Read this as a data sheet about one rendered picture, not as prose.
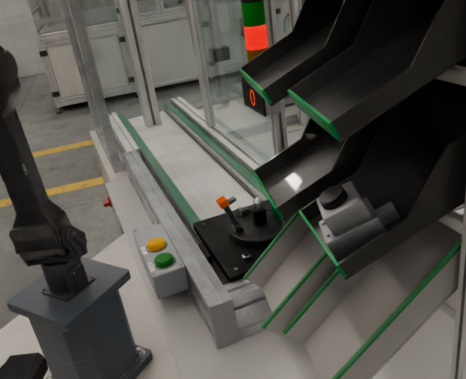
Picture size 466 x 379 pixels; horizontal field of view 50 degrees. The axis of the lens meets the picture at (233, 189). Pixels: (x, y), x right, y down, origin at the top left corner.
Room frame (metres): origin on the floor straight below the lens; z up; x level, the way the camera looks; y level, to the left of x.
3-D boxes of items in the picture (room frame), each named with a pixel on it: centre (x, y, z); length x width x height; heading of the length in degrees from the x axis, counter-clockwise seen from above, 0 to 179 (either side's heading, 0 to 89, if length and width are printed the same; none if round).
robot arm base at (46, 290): (0.69, 0.29, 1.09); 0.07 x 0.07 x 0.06; 56
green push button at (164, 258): (0.87, 0.16, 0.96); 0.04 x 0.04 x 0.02
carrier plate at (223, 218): (0.92, -0.05, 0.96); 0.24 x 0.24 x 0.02; 18
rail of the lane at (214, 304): (1.13, 0.18, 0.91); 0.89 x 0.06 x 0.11; 18
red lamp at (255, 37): (1.13, -0.10, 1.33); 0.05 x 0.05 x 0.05
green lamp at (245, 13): (1.13, -0.10, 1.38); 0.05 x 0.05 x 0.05
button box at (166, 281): (0.93, 0.18, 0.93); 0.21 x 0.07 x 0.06; 18
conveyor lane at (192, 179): (1.21, 0.02, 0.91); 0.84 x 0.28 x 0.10; 18
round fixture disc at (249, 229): (0.92, -0.05, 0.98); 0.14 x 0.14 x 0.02
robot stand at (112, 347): (0.69, 0.29, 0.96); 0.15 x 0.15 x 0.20; 56
